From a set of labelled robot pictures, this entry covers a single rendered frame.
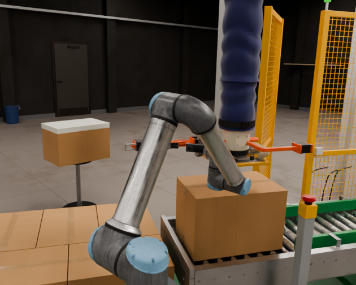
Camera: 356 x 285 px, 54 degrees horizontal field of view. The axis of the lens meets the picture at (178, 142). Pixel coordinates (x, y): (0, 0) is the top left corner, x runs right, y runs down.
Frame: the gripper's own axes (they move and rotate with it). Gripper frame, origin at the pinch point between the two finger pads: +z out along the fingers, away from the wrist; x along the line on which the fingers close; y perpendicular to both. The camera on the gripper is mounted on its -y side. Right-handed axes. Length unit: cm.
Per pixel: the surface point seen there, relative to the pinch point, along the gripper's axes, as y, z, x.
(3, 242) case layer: -116, 34, -69
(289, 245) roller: 64, -14, -69
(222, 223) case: 13, -18, -45
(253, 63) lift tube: 30, -10, 48
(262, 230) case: 40, -18, -53
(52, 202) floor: -97, 231, -123
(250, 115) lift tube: 31.6, -8.5, 17.1
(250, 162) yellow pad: 32.0, -11.7, -10.6
